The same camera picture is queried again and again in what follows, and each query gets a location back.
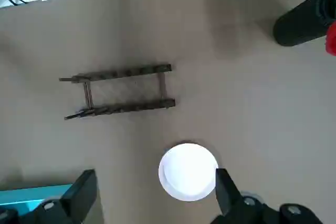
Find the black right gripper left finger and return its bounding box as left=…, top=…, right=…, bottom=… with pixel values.
left=0, top=168, right=98, bottom=224

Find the red rose bouquet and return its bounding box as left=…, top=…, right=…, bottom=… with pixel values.
left=321, top=0, right=336, bottom=57

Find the white round plate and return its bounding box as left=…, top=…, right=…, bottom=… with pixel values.
left=158, top=142, right=219, bottom=201

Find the cyan plastic box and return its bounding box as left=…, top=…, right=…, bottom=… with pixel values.
left=0, top=184, right=76, bottom=213

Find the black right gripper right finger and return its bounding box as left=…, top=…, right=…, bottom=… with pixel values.
left=209, top=168, right=323, bottom=224

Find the dark wooden dish rack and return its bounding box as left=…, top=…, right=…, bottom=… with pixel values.
left=59, top=63, right=176, bottom=121

